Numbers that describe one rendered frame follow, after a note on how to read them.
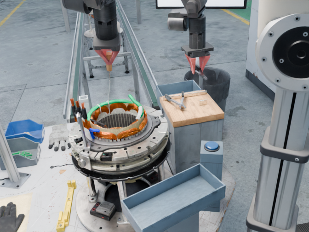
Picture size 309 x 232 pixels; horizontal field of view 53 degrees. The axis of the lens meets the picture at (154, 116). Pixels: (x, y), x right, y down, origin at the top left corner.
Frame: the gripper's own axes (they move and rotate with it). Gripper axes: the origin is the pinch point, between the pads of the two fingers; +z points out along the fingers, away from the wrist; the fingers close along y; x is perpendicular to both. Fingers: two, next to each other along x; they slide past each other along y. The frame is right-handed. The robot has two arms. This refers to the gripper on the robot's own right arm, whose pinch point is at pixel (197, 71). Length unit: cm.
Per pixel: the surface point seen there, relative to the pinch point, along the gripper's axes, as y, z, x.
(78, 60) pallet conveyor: 48, 43, -152
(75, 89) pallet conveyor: 51, 42, -95
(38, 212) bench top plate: 66, 40, 12
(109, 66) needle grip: 32.2, -12.6, 15.1
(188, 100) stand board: 3.3, 12.0, -1.1
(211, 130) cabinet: -1.2, 18.8, 12.0
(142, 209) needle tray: 31, 16, 44
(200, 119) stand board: 3.3, 13.1, 12.4
